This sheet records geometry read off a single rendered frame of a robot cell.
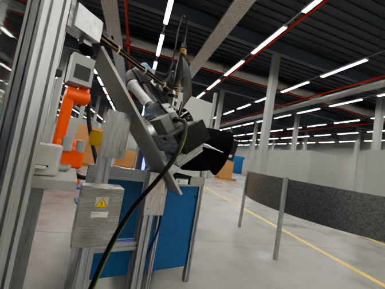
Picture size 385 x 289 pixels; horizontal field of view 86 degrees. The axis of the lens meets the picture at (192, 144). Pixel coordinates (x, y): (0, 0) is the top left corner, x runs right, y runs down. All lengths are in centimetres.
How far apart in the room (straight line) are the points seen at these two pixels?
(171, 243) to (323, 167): 1008
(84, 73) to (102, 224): 447
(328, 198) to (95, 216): 223
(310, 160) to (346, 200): 825
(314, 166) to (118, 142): 1036
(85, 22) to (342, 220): 253
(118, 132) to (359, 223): 231
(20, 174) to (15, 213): 10
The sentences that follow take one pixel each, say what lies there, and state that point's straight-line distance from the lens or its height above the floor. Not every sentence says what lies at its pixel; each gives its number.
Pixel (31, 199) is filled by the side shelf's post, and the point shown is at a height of 75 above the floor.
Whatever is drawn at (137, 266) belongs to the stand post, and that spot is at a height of 47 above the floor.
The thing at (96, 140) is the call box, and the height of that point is 102.
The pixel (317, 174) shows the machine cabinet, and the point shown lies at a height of 125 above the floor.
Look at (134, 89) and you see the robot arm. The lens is 163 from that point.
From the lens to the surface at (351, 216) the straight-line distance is 259.
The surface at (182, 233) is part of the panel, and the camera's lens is 182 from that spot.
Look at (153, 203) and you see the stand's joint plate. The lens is 102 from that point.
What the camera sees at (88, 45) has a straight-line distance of 80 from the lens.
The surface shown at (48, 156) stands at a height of 93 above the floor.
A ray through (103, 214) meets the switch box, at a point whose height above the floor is 74.
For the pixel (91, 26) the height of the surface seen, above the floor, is 136.
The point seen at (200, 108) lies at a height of 185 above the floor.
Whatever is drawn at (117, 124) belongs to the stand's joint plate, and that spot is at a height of 109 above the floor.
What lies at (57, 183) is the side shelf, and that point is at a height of 85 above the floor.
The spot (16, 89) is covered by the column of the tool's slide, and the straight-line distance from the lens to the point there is 68.
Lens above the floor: 100
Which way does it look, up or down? 4 degrees up
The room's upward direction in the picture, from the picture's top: 10 degrees clockwise
